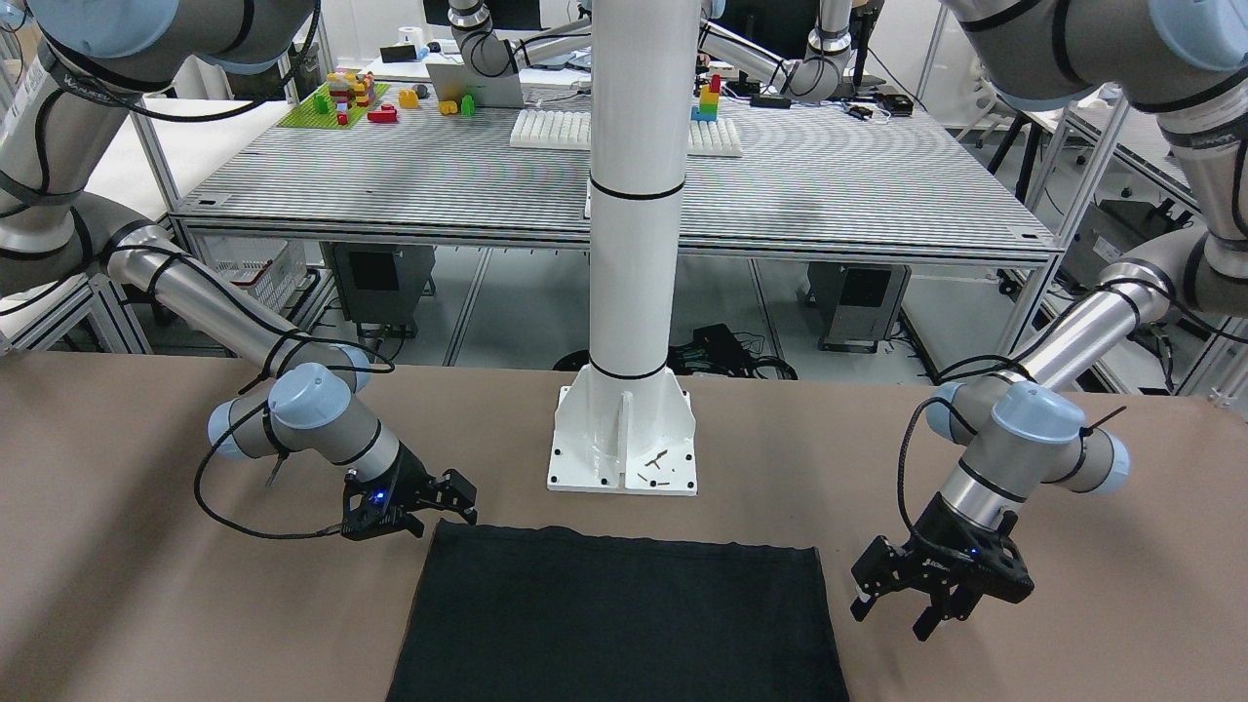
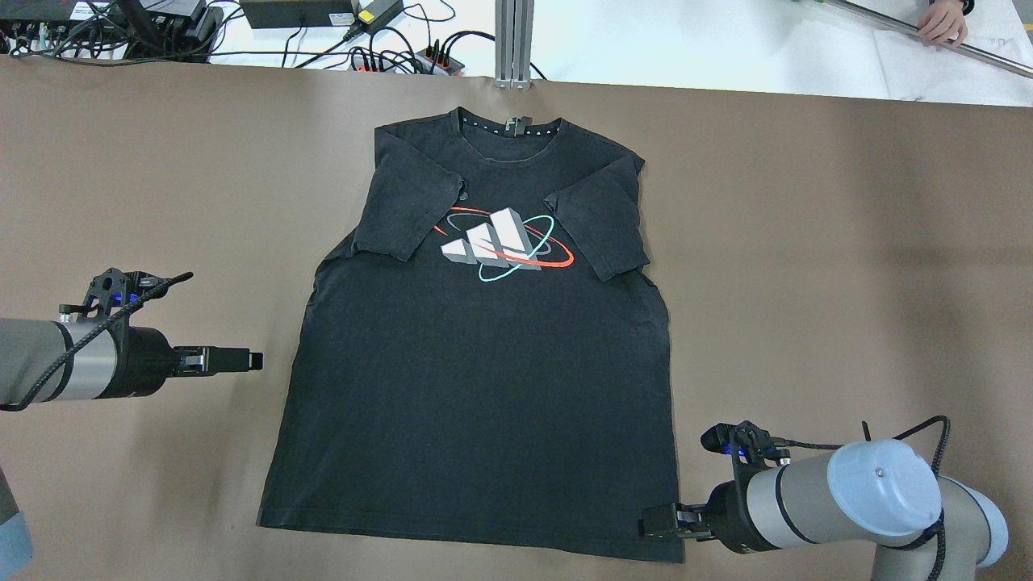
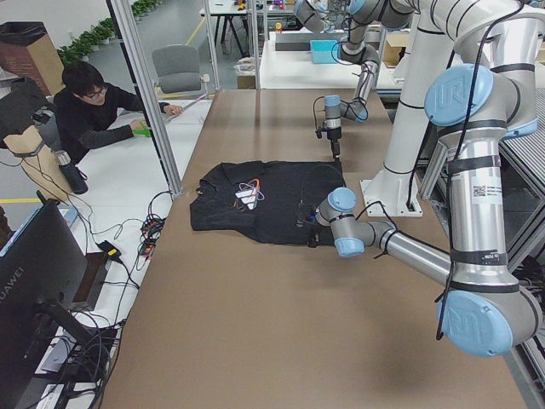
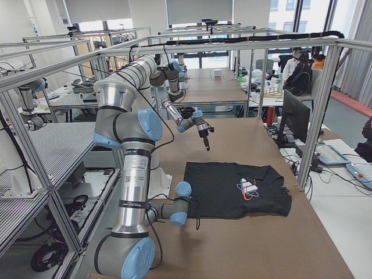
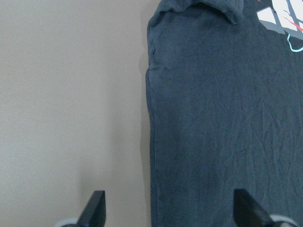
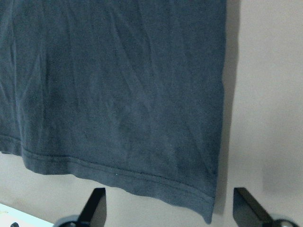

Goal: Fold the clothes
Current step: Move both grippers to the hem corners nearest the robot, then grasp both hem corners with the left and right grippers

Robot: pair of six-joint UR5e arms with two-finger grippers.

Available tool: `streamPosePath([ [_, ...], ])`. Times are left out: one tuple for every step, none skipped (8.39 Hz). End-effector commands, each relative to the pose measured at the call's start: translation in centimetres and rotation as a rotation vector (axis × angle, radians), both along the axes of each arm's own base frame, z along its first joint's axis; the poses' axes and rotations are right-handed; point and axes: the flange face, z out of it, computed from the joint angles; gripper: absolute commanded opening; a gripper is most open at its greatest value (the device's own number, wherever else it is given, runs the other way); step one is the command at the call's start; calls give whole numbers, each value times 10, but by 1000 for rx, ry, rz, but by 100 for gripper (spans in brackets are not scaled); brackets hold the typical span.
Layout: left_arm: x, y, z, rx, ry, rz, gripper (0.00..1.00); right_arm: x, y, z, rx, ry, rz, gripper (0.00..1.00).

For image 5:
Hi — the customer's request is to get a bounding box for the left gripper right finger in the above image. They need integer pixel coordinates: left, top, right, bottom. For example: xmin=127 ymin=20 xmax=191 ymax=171
xmin=233 ymin=189 xmax=274 ymax=227

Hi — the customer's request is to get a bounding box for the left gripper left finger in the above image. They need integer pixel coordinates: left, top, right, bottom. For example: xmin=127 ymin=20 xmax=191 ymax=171
xmin=77 ymin=191 xmax=106 ymax=227

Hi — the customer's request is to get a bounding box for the black t-shirt with logo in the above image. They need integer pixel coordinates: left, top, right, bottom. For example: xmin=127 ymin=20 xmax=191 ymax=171
xmin=146 ymin=0 xmax=303 ymax=227

